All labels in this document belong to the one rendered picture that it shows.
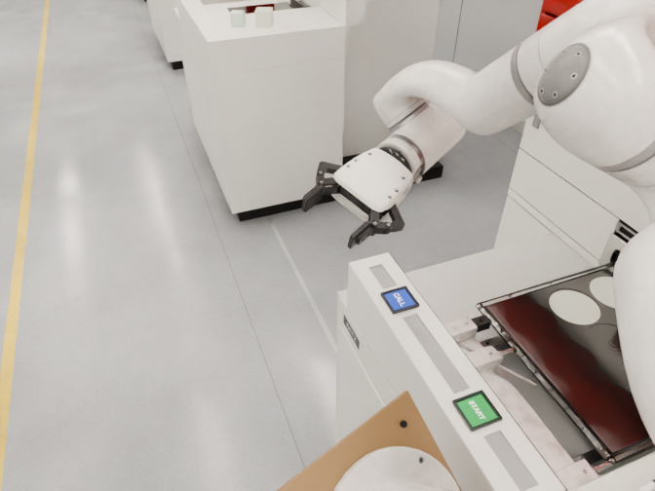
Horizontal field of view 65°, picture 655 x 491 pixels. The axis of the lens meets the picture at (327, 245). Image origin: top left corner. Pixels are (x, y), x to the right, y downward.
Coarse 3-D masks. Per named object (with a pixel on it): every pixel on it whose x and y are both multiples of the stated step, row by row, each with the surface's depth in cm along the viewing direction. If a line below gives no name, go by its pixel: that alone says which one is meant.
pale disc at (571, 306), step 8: (552, 296) 109; (560, 296) 109; (568, 296) 109; (576, 296) 109; (584, 296) 109; (552, 304) 107; (560, 304) 107; (568, 304) 107; (576, 304) 107; (584, 304) 107; (592, 304) 107; (560, 312) 106; (568, 312) 106; (576, 312) 106; (584, 312) 106; (592, 312) 106; (568, 320) 104; (576, 320) 104; (584, 320) 104; (592, 320) 104
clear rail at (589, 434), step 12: (480, 312) 107; (492, 324) 103; (504, 336) 101; (516, 348) 98; (528, 360) 96; (540, 372) 94; (552, 396) 91; (564, 408) 88; (576, 420) 86; (588, 432) 85; (600, 444) 83; (612, 456) 81
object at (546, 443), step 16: (464, 352) 100; (496, 368) 97; (496, 384) 95; (512, 384) 95; (512, 400) 92; (528, 416) 89; (528, 432) 87; (544, 432) 87; (544, 448) 85; (560, 448) 85; (560, 464) 83
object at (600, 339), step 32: (544, 288) 111; (576, 288) 111; (512, 320) 104; (544, 320) 104; (608, 320) 104; (544, 352) 98; (576, 352) 98; (608, 352) 98; (576, 384) 92; (608, 384) 92; (608, 416) 87; (608, 448) 83
